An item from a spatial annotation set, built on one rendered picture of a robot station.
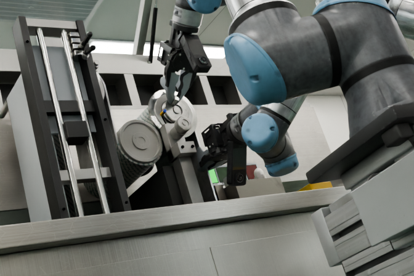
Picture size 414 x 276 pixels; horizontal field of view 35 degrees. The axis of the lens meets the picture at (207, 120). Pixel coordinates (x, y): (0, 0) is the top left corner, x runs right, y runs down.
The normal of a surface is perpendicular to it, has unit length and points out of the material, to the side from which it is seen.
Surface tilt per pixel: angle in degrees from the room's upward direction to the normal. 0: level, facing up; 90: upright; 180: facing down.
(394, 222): 90
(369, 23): 90
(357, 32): 102
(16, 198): 90
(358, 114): 73
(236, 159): 120
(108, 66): 90
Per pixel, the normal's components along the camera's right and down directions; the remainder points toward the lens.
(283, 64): 0.15, 0.11
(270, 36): -0.15, -0.51
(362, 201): -0.88, 0.10
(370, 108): -0.71, -0.37
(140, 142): 0.51, -0.46
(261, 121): -0.33, -0.27
